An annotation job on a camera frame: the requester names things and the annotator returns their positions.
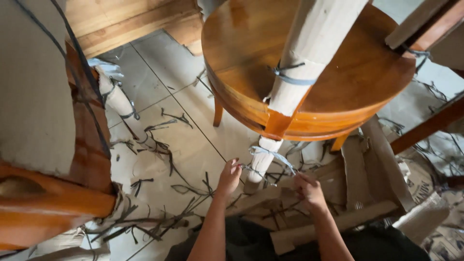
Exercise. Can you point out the person's left hand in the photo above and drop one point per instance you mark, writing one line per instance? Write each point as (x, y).
(228, 179)

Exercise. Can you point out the person's right hand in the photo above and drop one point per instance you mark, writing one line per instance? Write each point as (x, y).
(311, 194)

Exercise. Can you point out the person's left fingers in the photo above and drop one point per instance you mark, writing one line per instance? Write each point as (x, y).
(234, 165)

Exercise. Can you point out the person's right fingers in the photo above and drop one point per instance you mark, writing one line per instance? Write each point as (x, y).
(300, 182)

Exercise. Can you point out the short cardboard leg wrap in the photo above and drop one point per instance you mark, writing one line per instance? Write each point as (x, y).
(264, 159)

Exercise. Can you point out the pile of cardboard pieces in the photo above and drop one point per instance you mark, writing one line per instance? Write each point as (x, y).
(366, 174)

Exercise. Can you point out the person's black clothing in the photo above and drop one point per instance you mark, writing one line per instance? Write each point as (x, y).
(250, 243)

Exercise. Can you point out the round wooden table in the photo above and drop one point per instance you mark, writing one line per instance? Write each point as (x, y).
(246, 47)

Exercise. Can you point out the paper-wrapped furniture leg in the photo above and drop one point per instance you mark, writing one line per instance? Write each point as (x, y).
(119, 103)

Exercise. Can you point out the long cardboard leg wrap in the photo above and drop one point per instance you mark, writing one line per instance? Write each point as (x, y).
(308, 47)

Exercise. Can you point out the printed newspaper sheets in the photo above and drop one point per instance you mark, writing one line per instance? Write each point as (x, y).
(446, 232)

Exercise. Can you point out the cardboard-wrapped wooden leg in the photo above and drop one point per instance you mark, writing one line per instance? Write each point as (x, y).
(417, 25)

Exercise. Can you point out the wooden chair with cardboard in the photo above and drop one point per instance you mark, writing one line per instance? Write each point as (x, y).
(40, 119)

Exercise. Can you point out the brown wooden rail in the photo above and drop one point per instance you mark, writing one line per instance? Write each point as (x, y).
(427, 127)

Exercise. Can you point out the light wooden furniture frame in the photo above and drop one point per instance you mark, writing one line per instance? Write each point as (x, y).
(123, 21)

